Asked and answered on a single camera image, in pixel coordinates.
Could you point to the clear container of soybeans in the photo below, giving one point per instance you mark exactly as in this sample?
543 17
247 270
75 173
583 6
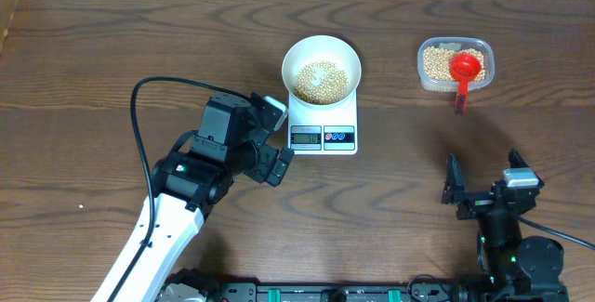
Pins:
435 54

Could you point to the soybeans in bowl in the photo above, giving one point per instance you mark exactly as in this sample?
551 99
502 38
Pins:
321 83

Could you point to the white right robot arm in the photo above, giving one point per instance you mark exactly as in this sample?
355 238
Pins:
514 267

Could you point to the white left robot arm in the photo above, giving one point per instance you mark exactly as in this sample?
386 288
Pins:
195 175

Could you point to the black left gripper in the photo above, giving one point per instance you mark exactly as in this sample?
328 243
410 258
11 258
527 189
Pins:
265 154

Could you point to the beige plastic bowl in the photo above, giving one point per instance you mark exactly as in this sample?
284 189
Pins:
318 48

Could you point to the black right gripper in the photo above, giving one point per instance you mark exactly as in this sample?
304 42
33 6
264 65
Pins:
455 190

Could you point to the red plastic measuring scoop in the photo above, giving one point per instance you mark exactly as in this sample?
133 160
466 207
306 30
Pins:
464 68

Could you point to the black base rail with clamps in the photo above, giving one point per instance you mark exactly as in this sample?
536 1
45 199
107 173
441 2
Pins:
192 285

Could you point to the white digital kitchen scale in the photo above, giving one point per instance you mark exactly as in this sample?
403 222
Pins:
323 129

